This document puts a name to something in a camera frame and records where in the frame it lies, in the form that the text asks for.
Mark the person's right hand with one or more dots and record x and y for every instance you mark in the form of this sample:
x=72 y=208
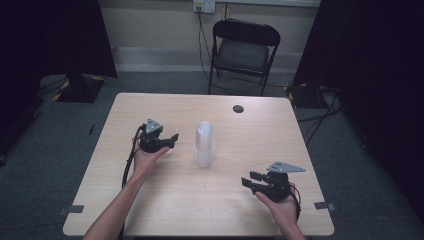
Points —
x=283 y=211

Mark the black stand base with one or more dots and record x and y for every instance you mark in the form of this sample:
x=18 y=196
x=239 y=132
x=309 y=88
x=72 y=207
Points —
x=305 y=96
x=80 y=90

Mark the black round table grommet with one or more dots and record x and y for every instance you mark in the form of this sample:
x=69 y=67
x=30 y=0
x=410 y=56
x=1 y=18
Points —
x=238 y=108

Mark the person's left hand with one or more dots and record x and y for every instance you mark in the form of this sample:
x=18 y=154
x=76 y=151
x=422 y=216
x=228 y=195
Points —
x=145 y=161

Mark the dark curtain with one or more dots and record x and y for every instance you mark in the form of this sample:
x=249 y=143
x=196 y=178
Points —
x=40 y=50
x=376 y=66

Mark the grey tape strip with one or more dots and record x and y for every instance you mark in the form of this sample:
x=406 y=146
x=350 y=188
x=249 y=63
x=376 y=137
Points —
x=75 y=209
x=324 y=205

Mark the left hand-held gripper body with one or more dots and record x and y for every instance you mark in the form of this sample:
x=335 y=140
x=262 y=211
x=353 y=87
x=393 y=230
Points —
x=150 y=141

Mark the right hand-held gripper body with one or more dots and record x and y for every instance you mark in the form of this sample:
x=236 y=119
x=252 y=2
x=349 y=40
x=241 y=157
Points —
x=277 y=188

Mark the stack of clear plastic cups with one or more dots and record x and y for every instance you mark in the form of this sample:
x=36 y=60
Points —
x=204 y=145

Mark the black folding chair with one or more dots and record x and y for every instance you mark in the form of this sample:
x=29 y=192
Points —
x=241 y=55

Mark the white wall outlet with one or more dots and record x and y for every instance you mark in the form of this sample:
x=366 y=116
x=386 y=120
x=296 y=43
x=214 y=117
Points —
x=204 y=5

